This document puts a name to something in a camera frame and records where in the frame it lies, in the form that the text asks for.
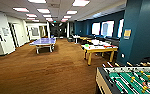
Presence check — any yellow wooden gaming table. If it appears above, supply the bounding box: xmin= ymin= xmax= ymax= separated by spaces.
xmin=80 ymin=43 xmax=119 ymax=66

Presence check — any small white table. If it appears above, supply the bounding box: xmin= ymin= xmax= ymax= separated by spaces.
xmin=72 ymin=34 xmax=81 ymax=44

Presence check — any green bowl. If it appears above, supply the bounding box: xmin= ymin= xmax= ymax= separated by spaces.
xmin=84 ymin=44 xmax=90 ymax=49

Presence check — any rectangular ceiling light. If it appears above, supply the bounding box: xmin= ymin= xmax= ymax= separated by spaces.
xmin=36 ymin=8 xmax=51 ymax=14
xmin=12 ymin=7 xmax=30 ymax=13
xmin=66 ymin=10 xmax=78 ymax=15
xmin=62 ymin=15 xmax=73 ymax=20
xmin=72 ymin=0 xmax=91 ymax=8
xmin=42 ymin=14 xmax=54 ymax=18

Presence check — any blue ping pong table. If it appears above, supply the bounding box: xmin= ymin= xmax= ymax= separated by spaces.
xmin=29 ymin=37 xmax=57 ymax=55

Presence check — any white interior door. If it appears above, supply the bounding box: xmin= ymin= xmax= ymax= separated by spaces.
xmin=11 ymin=23 xmax=28 ymax=48

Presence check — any yellow wall sign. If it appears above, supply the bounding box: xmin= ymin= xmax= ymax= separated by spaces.
xmin=123 ymin=28 xmax=133 ymax=39

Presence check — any foosball table with wooden handles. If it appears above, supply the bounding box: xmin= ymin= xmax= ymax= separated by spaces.
xmin=95 ymin=61 xmax=150 ymax=94

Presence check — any white wall notice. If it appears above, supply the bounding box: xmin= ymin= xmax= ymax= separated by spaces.
xmin=2 ymin=28 xmax=10 ymax=36

